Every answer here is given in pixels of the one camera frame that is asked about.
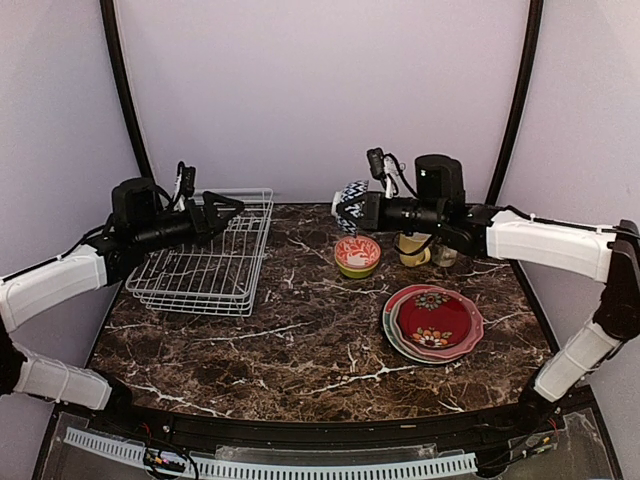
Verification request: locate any black frame post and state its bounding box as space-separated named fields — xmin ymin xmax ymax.
xmin=99 ymin=0 xmax=154 ymax=180
xmin=485 ymin=0 xmax=544 ymax=205

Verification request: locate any lime green bowl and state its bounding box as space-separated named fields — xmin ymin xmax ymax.
xmin=337 ymin=262 xmax=378 ymax=279

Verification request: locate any white wire dish rack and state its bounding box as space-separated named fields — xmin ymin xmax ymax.
xmin=125 ymin=188 xmax=274 ymax=317

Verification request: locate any white bowl with red pattern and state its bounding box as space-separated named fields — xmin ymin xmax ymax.
xmin=334 ymin=236 xmax=381 ymax=270

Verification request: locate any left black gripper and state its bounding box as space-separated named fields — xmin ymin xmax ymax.
xmin=135 ymin=192 xmax=246 ymax=254

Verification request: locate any black front rail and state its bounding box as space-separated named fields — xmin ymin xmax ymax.
xmin=59 ymin=389 xmax=596 ymax=459

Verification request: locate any small blue patterned bowl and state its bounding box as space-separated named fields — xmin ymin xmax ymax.
xmin=331 ymin=180 xmax=369 ymax=237

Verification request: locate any white patterned mug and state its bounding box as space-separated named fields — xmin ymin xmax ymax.
xmin=430 ymin=244 xmax=457 ymax=268

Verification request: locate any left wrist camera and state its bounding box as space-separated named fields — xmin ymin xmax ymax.
xmin=172 ymin=161 xmax=196 ymax=211

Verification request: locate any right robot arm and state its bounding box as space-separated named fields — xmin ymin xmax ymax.
xmin=332 ymin=148 xmax=639 ymax=434

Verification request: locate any pink rimmed plate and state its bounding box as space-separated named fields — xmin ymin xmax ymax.
xmin=394 ymin=288 xmax=486 ymax=362

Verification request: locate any pale yellow mug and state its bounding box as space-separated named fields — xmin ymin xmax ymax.
xmin=397 ymin=233 xmax=431 ymax=268

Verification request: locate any right black frame post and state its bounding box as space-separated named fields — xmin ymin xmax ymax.
xmin=485 ymin=0 xmax=544 ymax=205

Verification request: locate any left black frame post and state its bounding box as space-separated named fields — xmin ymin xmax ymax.
xmin=99 ymin=0 xmax=154 ymax=180

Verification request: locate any white slotted cable duct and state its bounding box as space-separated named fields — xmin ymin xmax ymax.
xmin=63 ymin=427 xmax=477 ymax=479

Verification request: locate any light blue plate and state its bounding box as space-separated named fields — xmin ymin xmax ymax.
xmin=381 ymin=297 xmax=450 ymax=367

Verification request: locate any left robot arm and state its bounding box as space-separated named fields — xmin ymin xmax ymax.
xmin=1 ymin=167 xmax=245 ymax=436

